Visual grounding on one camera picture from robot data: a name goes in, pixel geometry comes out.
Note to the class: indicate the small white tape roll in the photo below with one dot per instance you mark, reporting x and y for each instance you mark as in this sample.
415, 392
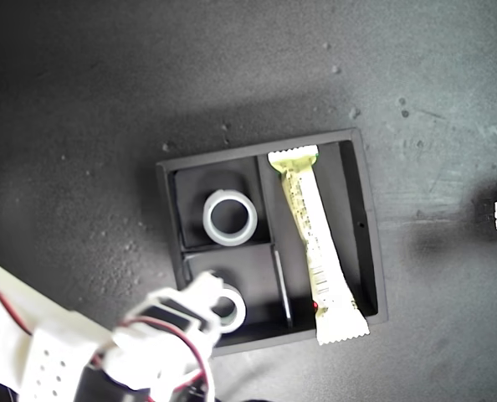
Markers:
240, 312

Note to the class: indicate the large white tape roll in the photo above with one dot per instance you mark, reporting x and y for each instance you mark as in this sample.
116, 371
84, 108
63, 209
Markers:
208, 218

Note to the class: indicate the cream snack bar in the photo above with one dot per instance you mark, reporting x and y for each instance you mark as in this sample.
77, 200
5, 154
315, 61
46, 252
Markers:
311, 234

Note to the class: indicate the black compartment tray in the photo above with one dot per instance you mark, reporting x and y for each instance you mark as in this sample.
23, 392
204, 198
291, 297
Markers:
248, 268

